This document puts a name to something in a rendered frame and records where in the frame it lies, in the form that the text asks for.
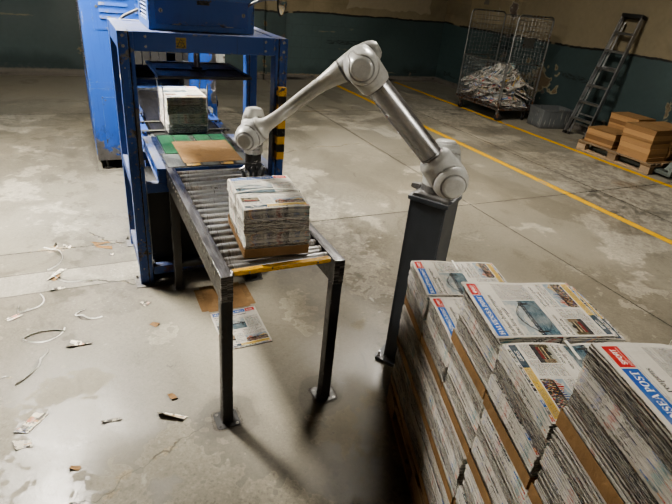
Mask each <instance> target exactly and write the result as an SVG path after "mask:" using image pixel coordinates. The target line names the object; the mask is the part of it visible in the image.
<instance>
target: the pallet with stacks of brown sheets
mask: <svg viewBox="0 0 672 504"><path fill-rule="evenodd" d="M590 145H592V146H591V148H593V147H598V148H601V149H603V150H606V151H608V152H607V156H605V155H602V154H599V153H596V152H594V151H591V150H588V149H589V146H590ZM576 149H579V150H582V151H584V152H587V153H590V154H592V155H595V156H598V157H600V158H603V159H606V160H609V161H611V162H614V163H617V164H619V165H622V166H625V167H627V168H630V169H633V170H635V171H638V172H641V173H643V174H646V175H652V173H653V170H654V168H655V167H662V168H666V167H667V166H668V165H669V164H670V163H671V162H672V123H668V122H665V121H656V119H653V118H649V117H646V116H642V115H638V114H635V113H631V112H611V116H610V119H609V123H608V126H605V125H599V126H588V130H587V133H586V135H585V138H584V139H579V140H578V144H577V147H576ZM620 156H623V157H626V158H629V159H632V160H634V161H637V162H640V167H639V168H637V167H635V166H632V165H629V164H626V163H624V162H621V161H619V158H620Z"/></svg>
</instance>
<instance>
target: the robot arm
mask: <svg viewBox="0 0 672 504"><path fill-rule="evenodd" d="M381 56H382V51H381V48H380V47H379V45H378V43H377V42H376V41H373V40H370V41H365V42H362V43H360V44H358V45H355V46H353V47H352V48H350V49H349V50H348V51H347V52H346V53H344V54H343V55H342V56H341V57H340V58H338V59H337V60H336V61H335V62H334V63H333V64H332V65H331V66H330V67H328V68H327V69H326V70H325V71H324V72H323V73H322V74H321V75H320V76H318V77H317V78H316V79H315V80H313V81H312V82H311V83H309V84H308V85H307V86H305V87H304V88H303V89H302V90H300V91H299V92H298V93H297V94H295V95H294V96H293V97H292V98H290V99H289V100H288V101H287V102H285V103H284V104H283V105H282V106H280V107H279V108H278V109H276V110H275V111H274V112H272V113H271V114H269V115H267V116H266V117H265V115H264V112H263V109H261V108H259V107H256V106H250V107H246V108H245V110H244V113H243V117H242V121H241V125H240V126H239V127H238V128H237V130H236V132H235V143H236V144H237V145H238V146H239V148H240V149H242V150H244V153H245V163H244V166H243V167H240V168H239V169H240V171H241V173H242V177H246V174H245V172H244V171H245V168H246V169H247V171H248V177H252V173H254V175H253V177H257V175H258V171H259V169H260V168H261V170H260V174H259V176H263V175H264V172H265V170H266V169H267V168H266V167H265V166H263V165H262V163H261V154H262V153H263V142H264V141H265V140H266V139H267V138H268V137H269V132H270V131H271V130H272V129H273V128H275V127H276V126H277V125H278V124H280V123H281V122H282V121H284V120H285V119H286V118H288V117H289V116H291V115H292V114H293V113H295V112H296V111H297V110H299V109H300V108H301V107H303V106H304V105H305V104H307V103H308V102H309V101H311V100H312V99H314V98H315V97H316V96H318V95H319V94H321V93H323V92H324V91H326V90H328V89H330V88H333V87H335V86H337V85H340V84H343V83H345V82H347V81H349V80H350V81H351V83H352V84H353V85H354V86H355V87H356V88H357V89H358V90H359V91H360V92H361V93H362V94H363V95H366V96H370V98H371V99H372V100H373V101H374V103H375V104H376V105H377V107H378V108H379V109H380V110H381V112H382V113H383V114H384V115H385V117H386V118H387V119H388V121H389V122H390V123H391V124H392V126H393V127H394V128H395V129H396V131H397V132H398V133H399V134H400V136H401V137H402V138H403V140H404V141H405V142H406V143H407V145H408V146H409V147H410V148H411V150H412V151H413V152H414V153H415V155H416V156H417V157H418V159H419V160H420V161H421V163H420V171H421V173H422V174H423V179H422V182H412V184H411V187H413V188H415V189H417V190H415V191H413V193H412V195H414V196H419V197H422V198H426V199H429V200H433V201H436V202H439V203H442V204H445V205H447V204H448V202H449V201H451V200H452V199H456V198H457V197H459V196H461V195H462V194H463V193H464V192H465V191H466V189H467V187H468V184H469V176H468V173H467V171H466V169H465V167H464V166H463V165H462V163H461V150H460V147H459V145H458V144H457V142H456V141H454V140H451V139H444V138H439V139H436V140H434V138H433V137H432V136H431V135H430V133H429V132H428V131H427V129H426V128H425V127H424V125H423V124H422V123H421V121H420V120H419V119H418V117H417V116H416V115H415V114H414V112H413V111H412V110H411V108H410V107H409V106H408V104H407V103H406V102H405V100H404V99H403V98H402V96H401V95H400V94H399V93H398V91H397V90H396V89H395V87H394V86H393V85H392V83H391V82H390V81H389V79H388V78H389V76H388V72H387V70H386V69H385V67H384V65H383V64H382V62H381V60H380V58H381Z"/></svg>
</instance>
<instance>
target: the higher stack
mask: <svg viewBox="0 0 672 504"><path fill-rule="evenodd" d="M582 365H583V366H582V368H581V371H579V374H578V378H577V379H578V382H576V384H575V386H576V387H573V394H571V396H570V397H569V403H568V404H567V405H568V406H564V407H565V408H563V412H564V413H565V415H566V416H567V418H568V419H569V421H570V422H571V424H572V425H573V427H574V428H575V430H576V431H577V433H578V434H579V436H580V437H581V439H582V440H583V442H584V444H585V445H586V447H587V448H588V450H589V451H590V453H591V454H592V456H593V457H594V459H595V460H596V462H597V463H598V465H599V466H600V468H601V469H602V471H603V472H604V474H605V475H606V477H607V478H608V480H609V481H610V483H611V484H612V486H613V487H614V489H615V490H616V492H617V493H618V495H619V496H620V498H621V499H622V501H623V502H624V504H672V340H671V341H670V344H669V345H665V344H655V343H630V342H602V343H591V345H589V349H587V354H586V356H585V359H583V362H582ZM553 432H554V434H552V435H551V437H552V438H551V439H550V441H549V442H548V443H549V444H548V445H549V446H546V449H545V451H544V454H543V459H541V460H540V464H541V466H542V467H541V468H542V469H541V470H540V471H539V474H538V478H537V479H536V480H535V483H534V484H533V485H534V487H535V489H536V491H537V493H538V495H539V497H540V499H541V501H542V503H543V504H607V503H606V502H605V500H604V498H603V497H602V495H601V494H600V492H599V491H598V489H597V487H596V486H595V484H594V483H593V481H592V480H591V478H590V476H589V475H588V473H587V472H586V470H585V469H584V467H583V465H582V464H581V462H580V461H579V459H578V458H577V456H576V454H575V453H574V451H573V450H572V448H571V447H570V445H569V443H568V442H567V440H566V439H565V437H564V436H563V434H562V432H561V431H560V429H559V428H558V427H556V428H555V429H553Z"/></svg>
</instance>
